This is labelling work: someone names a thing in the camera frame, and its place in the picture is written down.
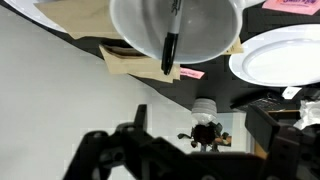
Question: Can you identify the short black remote control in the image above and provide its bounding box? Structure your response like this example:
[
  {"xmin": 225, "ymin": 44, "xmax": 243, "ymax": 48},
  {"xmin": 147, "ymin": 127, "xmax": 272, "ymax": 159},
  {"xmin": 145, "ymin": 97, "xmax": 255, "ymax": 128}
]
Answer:
[{"xmin": 229, "ymin": 90, "xmax": 286, "ymax": 113}]

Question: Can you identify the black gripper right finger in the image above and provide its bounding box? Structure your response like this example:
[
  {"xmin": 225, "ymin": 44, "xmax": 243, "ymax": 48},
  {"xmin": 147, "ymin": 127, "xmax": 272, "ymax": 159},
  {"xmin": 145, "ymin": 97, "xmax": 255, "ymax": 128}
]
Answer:
[{"xmin": 244, "ymin": 104, "xmax": 280, "ymax": 153}]

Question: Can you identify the small white paper slip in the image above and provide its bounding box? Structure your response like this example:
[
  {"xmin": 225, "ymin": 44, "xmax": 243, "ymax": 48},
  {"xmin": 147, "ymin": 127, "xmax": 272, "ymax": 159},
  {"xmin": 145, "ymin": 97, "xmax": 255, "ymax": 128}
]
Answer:
[{"xmin": 281, "ymin": 85, "xmax": 303, "ymax": 100}]

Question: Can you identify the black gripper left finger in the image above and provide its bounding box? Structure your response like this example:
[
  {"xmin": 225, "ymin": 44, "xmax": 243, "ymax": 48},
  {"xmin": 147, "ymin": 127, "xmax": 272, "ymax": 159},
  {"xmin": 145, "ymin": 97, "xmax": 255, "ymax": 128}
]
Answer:
[{"xmin": 133, "ymin": 103, "xmax": 148, "ymax": 132}]

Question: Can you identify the white ribbed vase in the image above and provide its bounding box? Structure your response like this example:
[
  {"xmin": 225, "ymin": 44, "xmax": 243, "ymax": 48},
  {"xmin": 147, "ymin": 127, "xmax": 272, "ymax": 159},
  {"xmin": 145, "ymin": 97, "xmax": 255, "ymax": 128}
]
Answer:
[{"xmin": 191, "ymin": 97, "xmax": 219, "ymax": 126}]

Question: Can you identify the small yellow printed note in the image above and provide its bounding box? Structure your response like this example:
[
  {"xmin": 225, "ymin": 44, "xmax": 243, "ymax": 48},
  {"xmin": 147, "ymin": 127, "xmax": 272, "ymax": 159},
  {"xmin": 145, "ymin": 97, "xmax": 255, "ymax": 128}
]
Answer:
[{"xmin": 222, "ymin": 36, "xmax": 245, "ymax": 56}]

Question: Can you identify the black and white marker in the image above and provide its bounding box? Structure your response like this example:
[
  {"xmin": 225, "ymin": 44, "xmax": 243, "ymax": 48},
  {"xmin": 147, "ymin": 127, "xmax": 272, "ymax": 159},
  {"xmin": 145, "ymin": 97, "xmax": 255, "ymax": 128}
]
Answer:
[{"xmin": 160, "ymin": 0, "xmax": 185, "ymax": 76}]

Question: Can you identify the folded brown paper napkin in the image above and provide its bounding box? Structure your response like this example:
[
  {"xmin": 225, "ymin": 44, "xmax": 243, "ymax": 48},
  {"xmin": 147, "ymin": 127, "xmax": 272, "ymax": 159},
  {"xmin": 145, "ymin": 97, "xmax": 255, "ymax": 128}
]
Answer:
[
  {"xmin": 98, "ymin": 43, "xmax": 182, "ymax": 84},
  {"xmin": 33, "ymin": 0, "xmax": 123, "ymax": 41}
]

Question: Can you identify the white mug with green band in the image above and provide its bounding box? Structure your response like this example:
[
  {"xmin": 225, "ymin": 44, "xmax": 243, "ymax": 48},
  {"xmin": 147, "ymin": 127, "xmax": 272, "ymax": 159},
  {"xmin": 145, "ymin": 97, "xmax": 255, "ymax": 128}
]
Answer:
[{"xmin": 109, "ymin": 0, "xmax": 268, "ymax": 65}]

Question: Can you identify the crumpled white tissue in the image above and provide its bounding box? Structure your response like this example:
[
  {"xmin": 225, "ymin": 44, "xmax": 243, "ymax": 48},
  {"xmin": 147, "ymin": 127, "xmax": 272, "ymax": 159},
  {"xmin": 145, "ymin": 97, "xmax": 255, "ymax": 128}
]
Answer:
[{"xmin": 293, "ymin": 99, "xmax": 320, "ymax": 131}]

